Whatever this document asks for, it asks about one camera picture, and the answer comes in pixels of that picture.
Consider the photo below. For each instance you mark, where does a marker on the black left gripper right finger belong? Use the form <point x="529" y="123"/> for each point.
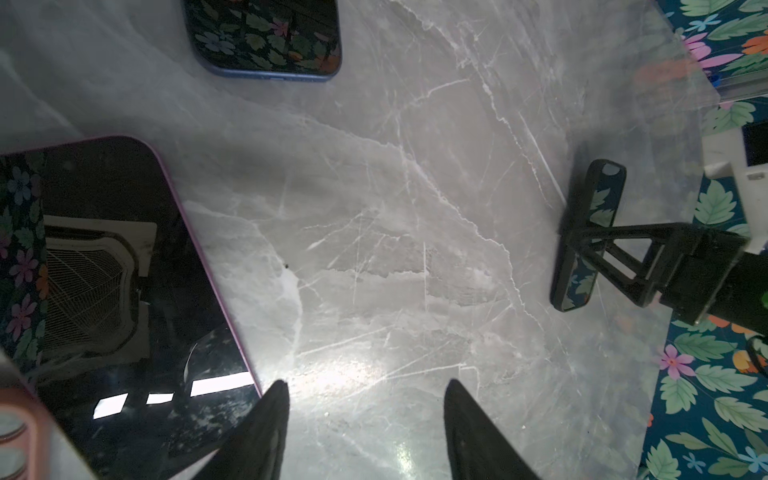
<point x="476" y="448"/>

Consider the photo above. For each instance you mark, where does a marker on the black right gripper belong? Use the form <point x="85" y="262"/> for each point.
<point x="720" y="278"/>

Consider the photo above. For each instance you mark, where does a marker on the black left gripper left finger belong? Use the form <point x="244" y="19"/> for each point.
<point x="256" y="448"/>

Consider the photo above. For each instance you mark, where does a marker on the black phone case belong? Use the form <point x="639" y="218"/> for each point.
<point x="592" y="206"/>

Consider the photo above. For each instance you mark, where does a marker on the phone with pink edge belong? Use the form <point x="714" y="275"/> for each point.
<point x="109" y="310"/>

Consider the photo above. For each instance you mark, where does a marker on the pink phone case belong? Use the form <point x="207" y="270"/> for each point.
<point x="25" y="435"/>

